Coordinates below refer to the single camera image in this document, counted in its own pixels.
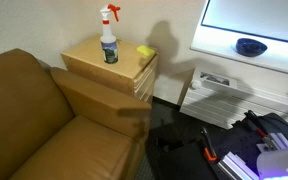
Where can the yellow sponge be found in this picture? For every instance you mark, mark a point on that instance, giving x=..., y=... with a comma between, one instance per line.
x=145, y=50

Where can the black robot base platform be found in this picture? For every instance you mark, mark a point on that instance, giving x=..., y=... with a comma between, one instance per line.
x=240, y=140

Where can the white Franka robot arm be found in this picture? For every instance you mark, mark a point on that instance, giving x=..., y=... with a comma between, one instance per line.
x=280, y=161

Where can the light wooden dresser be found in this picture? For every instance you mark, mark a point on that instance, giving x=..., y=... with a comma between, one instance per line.
x=127, y=65

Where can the white thermostat knob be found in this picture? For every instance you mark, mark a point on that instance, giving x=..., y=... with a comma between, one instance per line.
x=196, y=85

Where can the spray bottle with red trigger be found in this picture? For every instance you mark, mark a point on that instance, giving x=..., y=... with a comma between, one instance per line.
x=109, y=50

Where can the white table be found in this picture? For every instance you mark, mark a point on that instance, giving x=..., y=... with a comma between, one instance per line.
x=217, y=43

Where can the dark blue bowl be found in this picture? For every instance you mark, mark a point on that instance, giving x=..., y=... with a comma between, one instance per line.
x=250, y=47

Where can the brown leather sofa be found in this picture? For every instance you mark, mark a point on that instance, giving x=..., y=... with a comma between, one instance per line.
x=34, y=133

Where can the long aluminium extrusion rail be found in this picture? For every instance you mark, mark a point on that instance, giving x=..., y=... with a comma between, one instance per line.
x=237, y=166

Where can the window with dark frame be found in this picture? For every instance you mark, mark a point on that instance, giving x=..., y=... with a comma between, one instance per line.
x=257, y=16

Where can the short aluminium extrusion rail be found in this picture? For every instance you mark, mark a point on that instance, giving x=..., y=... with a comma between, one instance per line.
x=277, y=141

